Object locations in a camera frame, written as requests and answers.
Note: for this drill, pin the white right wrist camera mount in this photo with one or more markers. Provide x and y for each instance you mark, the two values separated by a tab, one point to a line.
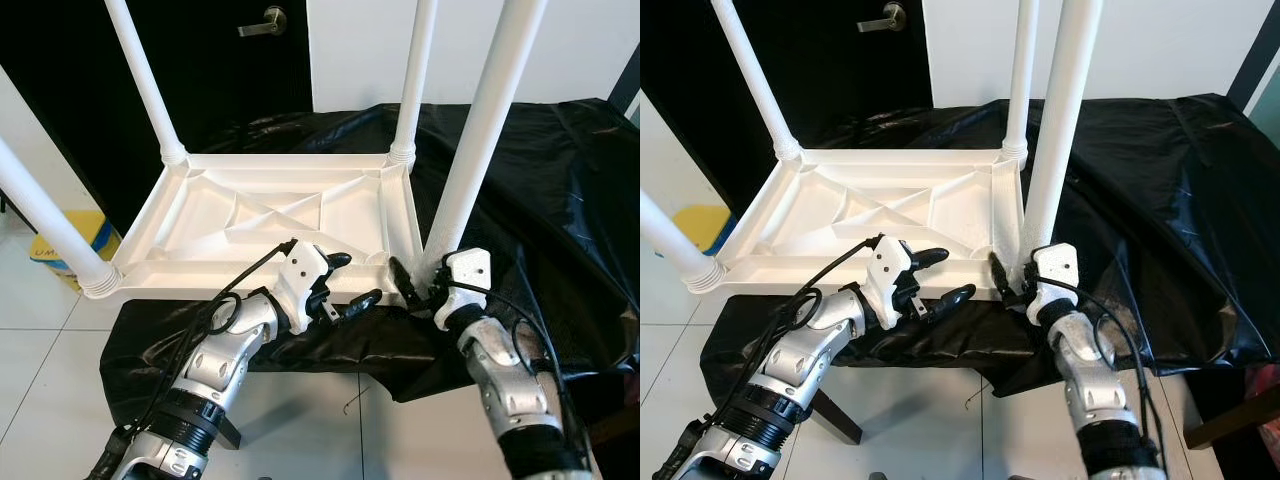
465	275
1055	268

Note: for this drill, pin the black door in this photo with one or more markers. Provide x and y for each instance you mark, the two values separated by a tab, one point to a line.
830	70
200	70

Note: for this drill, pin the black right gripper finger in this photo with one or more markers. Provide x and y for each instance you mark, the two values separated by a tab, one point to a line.
1001	277
403	283

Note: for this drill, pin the black plastic sheet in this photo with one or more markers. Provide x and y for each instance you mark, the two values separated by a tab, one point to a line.
1180	200
560	200

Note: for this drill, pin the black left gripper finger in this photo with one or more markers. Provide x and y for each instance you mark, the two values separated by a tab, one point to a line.
952	299
362	303
338	261
930	258

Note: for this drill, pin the pink paper bag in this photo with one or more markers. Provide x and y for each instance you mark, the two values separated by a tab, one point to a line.
1270	410

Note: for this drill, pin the yellow box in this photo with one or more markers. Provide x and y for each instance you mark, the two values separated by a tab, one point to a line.
705	228
90	230

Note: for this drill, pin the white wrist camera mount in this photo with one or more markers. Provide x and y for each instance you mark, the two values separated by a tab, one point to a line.
888	280
465	275
298	285
1055	268

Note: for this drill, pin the white plastic children table top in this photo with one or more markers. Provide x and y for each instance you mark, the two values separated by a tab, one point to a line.
260	200
880	200

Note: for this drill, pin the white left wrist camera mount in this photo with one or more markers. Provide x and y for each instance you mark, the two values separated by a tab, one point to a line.
888	280
298	285

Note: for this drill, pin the dark wooden table leg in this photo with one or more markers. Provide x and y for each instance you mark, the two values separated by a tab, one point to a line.
1235	420
838	420
230	432

